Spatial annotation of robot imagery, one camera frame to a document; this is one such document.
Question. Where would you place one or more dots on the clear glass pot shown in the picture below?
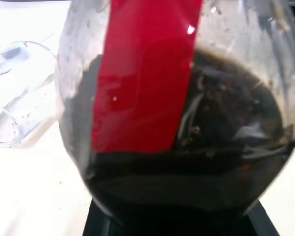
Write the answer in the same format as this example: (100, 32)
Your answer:
(142, 73)

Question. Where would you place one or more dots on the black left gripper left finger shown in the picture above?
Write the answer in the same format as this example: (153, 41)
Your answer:
(94, 222)

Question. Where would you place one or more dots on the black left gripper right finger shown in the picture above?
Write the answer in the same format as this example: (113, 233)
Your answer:
(261, 225)

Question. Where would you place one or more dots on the clear wine glass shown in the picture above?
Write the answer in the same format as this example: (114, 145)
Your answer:
(19, 98)

